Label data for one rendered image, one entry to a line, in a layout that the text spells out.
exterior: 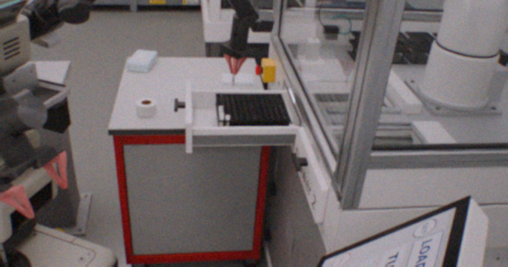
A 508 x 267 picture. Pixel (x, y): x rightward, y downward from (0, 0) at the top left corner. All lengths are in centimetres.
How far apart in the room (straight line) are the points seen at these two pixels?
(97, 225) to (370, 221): 159
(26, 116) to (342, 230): 69
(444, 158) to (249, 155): 86
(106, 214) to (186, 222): 65
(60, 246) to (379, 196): 128
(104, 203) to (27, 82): 132
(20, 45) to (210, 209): 96
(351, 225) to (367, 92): 34
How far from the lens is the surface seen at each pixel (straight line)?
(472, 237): 70
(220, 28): 223
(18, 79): 130
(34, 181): 143
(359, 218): 110
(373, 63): 88
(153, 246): 202
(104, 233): 238
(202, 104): 161
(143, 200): 186
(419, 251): 71
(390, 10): 86
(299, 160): 125
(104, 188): 263
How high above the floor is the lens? 162
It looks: 30 degrees down
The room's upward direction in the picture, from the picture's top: 4 degrees clockwise
